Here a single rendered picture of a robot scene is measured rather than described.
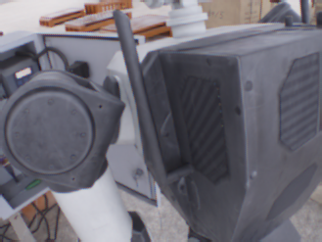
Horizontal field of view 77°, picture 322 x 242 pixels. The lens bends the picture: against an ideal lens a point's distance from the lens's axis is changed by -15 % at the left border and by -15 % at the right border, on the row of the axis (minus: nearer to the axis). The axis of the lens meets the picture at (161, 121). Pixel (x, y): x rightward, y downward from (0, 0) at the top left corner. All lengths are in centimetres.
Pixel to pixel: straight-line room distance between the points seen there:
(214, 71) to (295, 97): 7
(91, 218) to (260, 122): 24
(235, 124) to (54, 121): 15
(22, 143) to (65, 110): 5
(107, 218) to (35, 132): 17
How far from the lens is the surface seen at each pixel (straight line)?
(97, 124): 22
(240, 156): 17
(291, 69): 18
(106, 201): 31
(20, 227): 156
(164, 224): 157
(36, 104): 20
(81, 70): 64
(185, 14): 34
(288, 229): 48
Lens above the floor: 138
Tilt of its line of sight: 36 degrees down
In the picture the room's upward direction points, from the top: 4 degrees counter-clockwise
